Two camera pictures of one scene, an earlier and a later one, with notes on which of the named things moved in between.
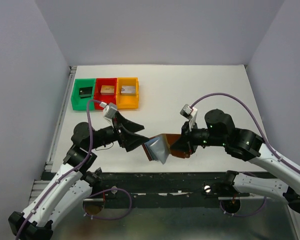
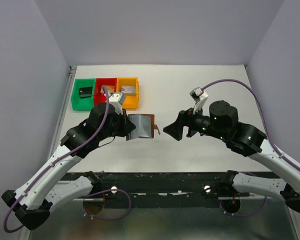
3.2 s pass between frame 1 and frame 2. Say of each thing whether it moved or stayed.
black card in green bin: stayed
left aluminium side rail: stayed
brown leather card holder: moved
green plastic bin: stayed
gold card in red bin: stayed
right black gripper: moved
